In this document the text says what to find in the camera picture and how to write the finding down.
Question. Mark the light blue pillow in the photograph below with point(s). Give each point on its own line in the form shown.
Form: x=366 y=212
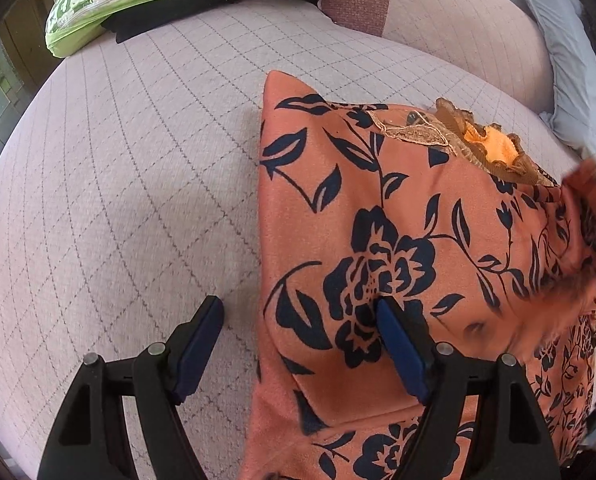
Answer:
x=563 y=50

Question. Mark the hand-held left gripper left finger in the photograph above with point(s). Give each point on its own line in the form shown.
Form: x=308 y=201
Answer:
x=196 y=347

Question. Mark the black cloth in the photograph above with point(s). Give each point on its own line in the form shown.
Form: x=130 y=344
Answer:
x=137 y=22

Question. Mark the pink quilted sofa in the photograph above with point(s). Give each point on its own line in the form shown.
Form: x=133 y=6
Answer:
x=127 y=160

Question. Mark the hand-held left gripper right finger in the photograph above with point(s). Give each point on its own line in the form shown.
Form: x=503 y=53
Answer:
x=404 y=352

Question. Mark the orange floral garment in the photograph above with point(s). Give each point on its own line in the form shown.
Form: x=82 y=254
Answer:
x=328 y=210

